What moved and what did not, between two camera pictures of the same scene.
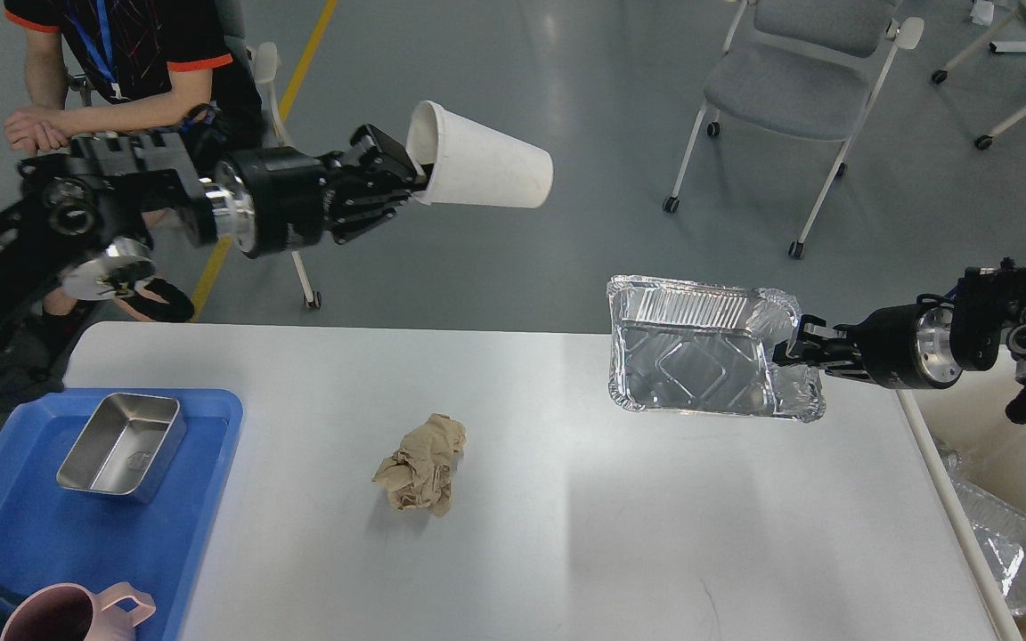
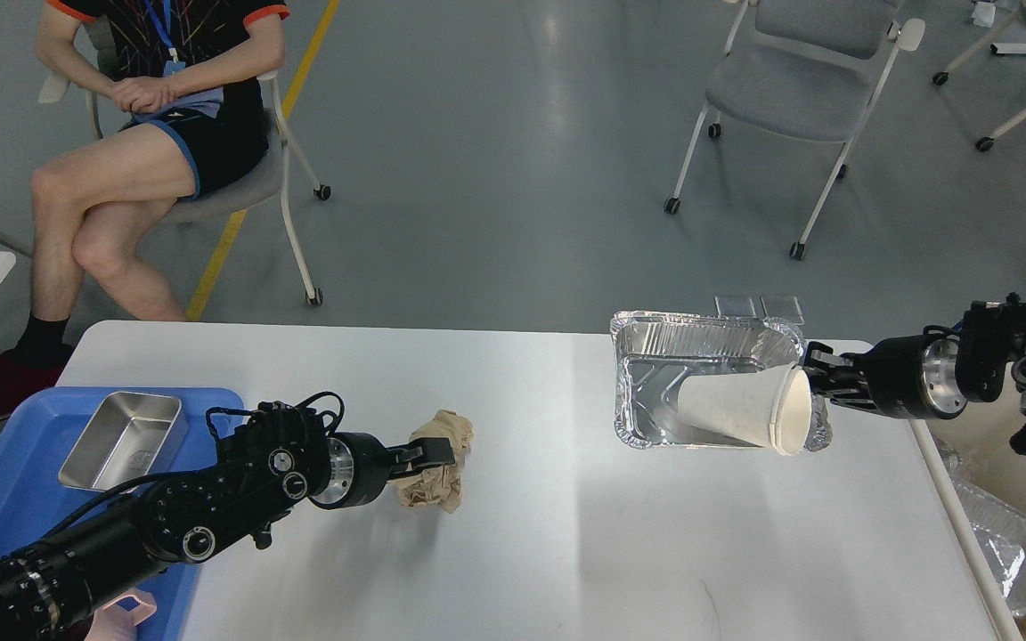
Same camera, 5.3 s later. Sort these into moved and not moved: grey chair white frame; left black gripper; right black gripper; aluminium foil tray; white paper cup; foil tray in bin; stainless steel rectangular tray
Moved: white paper cup; aluminium foil tray; right black gripper; left black gripper
Not moved: foil tray in bin; stainless steel rectangular tray; grey chair white frame
